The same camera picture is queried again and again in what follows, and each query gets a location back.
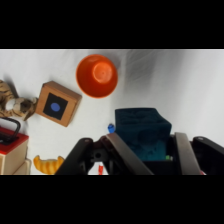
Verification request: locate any toy croissant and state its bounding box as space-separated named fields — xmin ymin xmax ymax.
xmin=32 ymin=154 xmax=66 ymax=176

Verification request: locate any wooden block with blue dot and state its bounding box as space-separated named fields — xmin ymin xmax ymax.
xmin=34 ymin=80 xmax=83 ymax=128

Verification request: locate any wooden drawer with red front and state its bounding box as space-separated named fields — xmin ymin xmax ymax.
xmin=0 ymin=116 xmax=31 ymax=176

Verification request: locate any striped plush tiger toy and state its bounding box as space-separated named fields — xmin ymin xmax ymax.
xmin=0 ymin=79 xmax=39 ymax=122

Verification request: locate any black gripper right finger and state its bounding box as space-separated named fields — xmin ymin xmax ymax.
xmin=172 ymin=131 xmax=224 ymax=176

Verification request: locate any blue cube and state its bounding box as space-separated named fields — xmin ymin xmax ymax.
xmin=114 ymin=106 xmax=174 ymax=163

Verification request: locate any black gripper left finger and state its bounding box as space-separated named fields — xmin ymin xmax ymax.
xmin=54 ymin=132 xmax=155 ymax=176

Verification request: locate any blue marker pen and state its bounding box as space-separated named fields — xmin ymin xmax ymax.
xmin=106 ymin=123 xmax=117 ymax=135

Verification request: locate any light wooden box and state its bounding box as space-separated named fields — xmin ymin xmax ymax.
xmin=12 ymin=159 xmax=33 ymax=176

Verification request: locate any orange plastic cup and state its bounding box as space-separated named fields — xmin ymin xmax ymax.
xmin=75 ymin=53 xmax=119 ymax=100

